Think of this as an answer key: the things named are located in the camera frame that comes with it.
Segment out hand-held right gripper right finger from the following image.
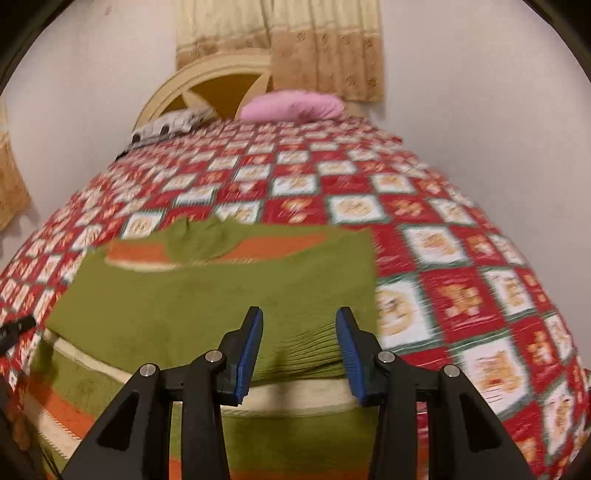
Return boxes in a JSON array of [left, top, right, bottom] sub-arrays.
[[335, 307, 536, 480]]

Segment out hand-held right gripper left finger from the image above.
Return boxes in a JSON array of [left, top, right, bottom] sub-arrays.
[[60, 306, 264, 480]]

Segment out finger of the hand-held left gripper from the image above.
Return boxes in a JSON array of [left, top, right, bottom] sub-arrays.
[[0, 316, 37, 356]]

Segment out green sweater with orange stripes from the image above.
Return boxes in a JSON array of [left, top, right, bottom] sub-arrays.
[[28, 217, 384, 480]]

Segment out red checkered bear print blanket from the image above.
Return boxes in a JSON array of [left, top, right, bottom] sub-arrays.
[[0, 117, 591, 480]]

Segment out beige patterned cloth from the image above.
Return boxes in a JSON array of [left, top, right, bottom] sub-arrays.
[[0, 106, 31, 232]]

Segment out white car print pillow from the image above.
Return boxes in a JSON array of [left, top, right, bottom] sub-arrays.
[[130, 107, 218, 145]]

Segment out pink pillow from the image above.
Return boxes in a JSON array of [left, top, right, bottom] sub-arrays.
[[240, 90, 346, 123]]

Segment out cream wooden headboard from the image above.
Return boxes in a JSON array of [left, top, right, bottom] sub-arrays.
[[132, 50, 278, 134]]

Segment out beige floral curtain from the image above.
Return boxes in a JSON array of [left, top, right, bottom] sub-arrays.
[[172, 0, 275, 70], [270, 0, 385, 103]]

